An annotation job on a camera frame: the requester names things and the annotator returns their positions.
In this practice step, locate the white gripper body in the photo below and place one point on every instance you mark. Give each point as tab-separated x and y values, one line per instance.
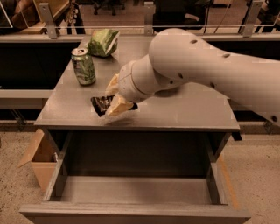
126	82

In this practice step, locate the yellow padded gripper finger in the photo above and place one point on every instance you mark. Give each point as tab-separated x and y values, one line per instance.
112	87
118	105

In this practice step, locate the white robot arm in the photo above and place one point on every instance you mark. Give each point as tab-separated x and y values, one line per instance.
176	57

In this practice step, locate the grey cabinet counter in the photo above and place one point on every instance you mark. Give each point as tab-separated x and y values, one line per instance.
170	126

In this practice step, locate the grey open top drawer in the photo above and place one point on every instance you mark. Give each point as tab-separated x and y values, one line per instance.
136	178

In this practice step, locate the green soda can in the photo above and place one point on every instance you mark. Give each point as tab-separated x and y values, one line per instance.
83	66

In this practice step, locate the green chip bag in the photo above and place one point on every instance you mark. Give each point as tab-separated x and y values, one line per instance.
103	42

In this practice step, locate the black office chair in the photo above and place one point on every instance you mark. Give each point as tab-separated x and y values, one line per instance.
183	14

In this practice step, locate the metal railing with posts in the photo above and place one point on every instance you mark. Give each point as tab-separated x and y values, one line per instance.
245	17

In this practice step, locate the brown cardboard box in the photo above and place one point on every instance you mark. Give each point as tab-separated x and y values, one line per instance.
42	155

